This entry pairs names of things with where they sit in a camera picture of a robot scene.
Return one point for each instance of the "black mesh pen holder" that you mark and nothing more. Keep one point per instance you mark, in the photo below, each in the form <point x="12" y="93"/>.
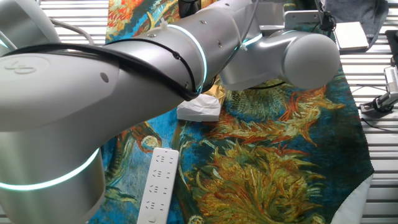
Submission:
<point x="188" y="7"/>

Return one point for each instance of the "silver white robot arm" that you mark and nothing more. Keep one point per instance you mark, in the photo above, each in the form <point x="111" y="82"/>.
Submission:
<point x="62" y="109"/>

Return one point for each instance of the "black panel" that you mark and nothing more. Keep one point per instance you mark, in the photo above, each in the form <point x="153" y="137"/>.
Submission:
<point x="392" y="43"/>

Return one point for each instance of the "white power strip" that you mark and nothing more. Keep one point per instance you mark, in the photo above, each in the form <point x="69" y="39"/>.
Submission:
<point x="158" y="186"/>

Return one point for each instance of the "sunflower painting tablecloth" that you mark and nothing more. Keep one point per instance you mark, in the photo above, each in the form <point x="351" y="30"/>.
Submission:
<point x="264" y="140"/>

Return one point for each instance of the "gold tissue pack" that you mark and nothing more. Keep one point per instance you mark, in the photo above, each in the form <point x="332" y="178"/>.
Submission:
<point x="199" y="109"/>

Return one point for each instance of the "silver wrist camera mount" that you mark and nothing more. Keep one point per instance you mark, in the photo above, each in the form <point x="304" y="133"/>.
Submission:
<point x="301" y="19"/>

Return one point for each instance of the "dark grey cloth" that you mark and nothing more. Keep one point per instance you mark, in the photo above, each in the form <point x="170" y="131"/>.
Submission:
<point x="367" y="11"/>

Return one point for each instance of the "white flat box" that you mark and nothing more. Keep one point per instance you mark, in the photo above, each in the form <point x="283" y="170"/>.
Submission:
<point x="353" y="35"/>

